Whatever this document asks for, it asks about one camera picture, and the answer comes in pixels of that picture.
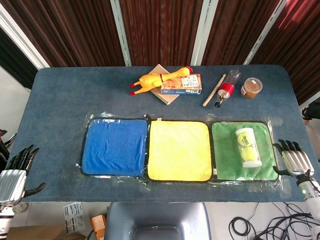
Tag black cables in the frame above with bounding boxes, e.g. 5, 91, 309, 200
228, 201, 316, 240

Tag white power strip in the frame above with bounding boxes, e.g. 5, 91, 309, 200
12, 201, 30, 214

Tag grey chair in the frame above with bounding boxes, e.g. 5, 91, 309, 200
103, 201, 212, 240

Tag tennis ball tube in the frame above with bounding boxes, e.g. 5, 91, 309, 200
234, 127, 263, 168

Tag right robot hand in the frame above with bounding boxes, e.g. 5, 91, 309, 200
272, 139, 315, 177

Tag brown cardboard box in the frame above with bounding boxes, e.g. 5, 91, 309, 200
6, 225, 86, 240

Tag yellow cloth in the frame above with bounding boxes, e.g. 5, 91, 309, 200
147, 120, 213, 182

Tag green cloth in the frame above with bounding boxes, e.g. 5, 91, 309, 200
211, 121, 279, 181

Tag printed food box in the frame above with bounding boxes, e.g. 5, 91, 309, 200
160, 73, 203, 96

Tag white printed paper sheet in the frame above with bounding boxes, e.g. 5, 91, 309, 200
62, 201, 86, 235

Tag wooden stick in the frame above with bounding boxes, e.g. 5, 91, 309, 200
202, 73, 227, 108

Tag blue cloth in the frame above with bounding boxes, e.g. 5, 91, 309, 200
81, 118, 148, 178

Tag spiral notebook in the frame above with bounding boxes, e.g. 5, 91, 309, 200
146, 64, 180, 106

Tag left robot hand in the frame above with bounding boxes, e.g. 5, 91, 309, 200
0, 144, 47, 207

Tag round jar of brown powder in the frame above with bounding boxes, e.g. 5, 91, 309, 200
240, 77, 263, 99

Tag orange box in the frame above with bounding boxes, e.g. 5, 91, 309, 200
90, 214, 107, 240

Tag yellow rubber chicken toy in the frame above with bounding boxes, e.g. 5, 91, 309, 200
128, 66, 194, 97

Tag clear bottle with red label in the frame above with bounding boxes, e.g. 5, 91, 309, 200
214, 69, 242, 108

